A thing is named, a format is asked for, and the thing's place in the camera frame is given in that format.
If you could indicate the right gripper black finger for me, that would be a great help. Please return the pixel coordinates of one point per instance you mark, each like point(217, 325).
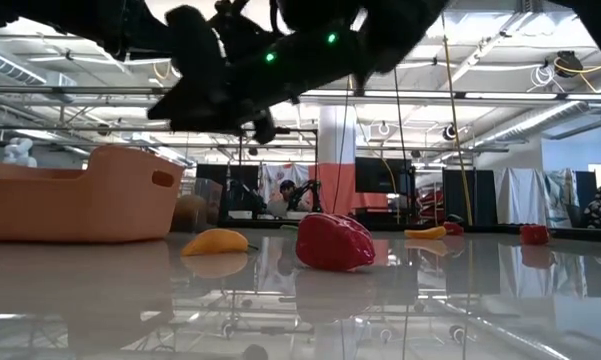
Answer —
point(200, 100)
point(265, 127)

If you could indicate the yellow lemon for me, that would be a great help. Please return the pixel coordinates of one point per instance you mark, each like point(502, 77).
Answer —
point(190, 214)

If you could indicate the small orange pepper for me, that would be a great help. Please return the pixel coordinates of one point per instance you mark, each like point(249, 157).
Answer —
point(425, 233)
point(215, 242)

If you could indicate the small red pepper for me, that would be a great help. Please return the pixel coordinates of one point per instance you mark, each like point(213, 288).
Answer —
point(453, 228)
point(534, 234)
point(334, 242)

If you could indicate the black background robot arm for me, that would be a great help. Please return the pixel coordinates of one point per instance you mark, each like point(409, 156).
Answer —
point(305, 192)

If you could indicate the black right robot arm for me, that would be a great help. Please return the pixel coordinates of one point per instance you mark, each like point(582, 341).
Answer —
point(405, 30)

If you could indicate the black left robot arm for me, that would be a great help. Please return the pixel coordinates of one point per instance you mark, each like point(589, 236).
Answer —
point(55, 17)

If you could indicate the white printed cloth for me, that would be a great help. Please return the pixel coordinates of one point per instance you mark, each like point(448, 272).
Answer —
point(272, 172)

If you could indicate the black partition panel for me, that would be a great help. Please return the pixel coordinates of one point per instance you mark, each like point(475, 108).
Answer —
point(227, 185)
point(470, 195)

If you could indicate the white and red column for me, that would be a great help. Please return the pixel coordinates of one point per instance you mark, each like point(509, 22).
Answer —
point(337, 145)

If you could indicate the grey translucent plastic basket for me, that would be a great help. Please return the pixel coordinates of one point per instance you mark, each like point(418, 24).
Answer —
point(205, 192)

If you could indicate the black monitor screen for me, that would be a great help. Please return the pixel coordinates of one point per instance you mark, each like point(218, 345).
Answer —
point(380, 175)

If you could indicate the orange plastic basket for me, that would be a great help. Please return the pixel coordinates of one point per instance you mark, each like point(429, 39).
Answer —
point(80, 200)

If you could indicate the red cart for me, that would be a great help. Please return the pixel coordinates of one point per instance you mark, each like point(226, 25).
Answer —
point(430, 202)

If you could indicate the white robot figure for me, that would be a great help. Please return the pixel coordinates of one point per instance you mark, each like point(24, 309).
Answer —
point(19, 152)

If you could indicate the white curtain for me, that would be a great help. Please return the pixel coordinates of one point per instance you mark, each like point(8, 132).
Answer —
point(520, 195)

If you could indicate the patterned hanging cloth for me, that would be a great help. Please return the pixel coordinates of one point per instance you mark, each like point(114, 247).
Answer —
point(560, 197)

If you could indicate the black metal stand frame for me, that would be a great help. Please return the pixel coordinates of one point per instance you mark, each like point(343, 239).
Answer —
point(300, 131)

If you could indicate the silver ventilation duct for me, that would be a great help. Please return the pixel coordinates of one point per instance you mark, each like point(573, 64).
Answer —
point(530, 122)
point(5, 65)

